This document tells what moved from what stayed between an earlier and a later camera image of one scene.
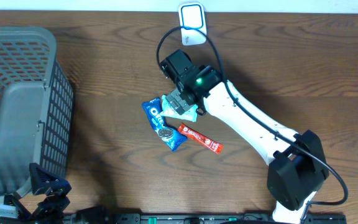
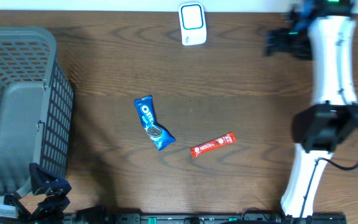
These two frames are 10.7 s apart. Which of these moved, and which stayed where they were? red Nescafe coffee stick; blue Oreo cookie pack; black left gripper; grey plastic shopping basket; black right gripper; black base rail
Moved: blue Oreo cookie pack; red Nescafe coffee stick; black right gripper
Stayed: grey plastic shopping basket; black left gripper; black base rail
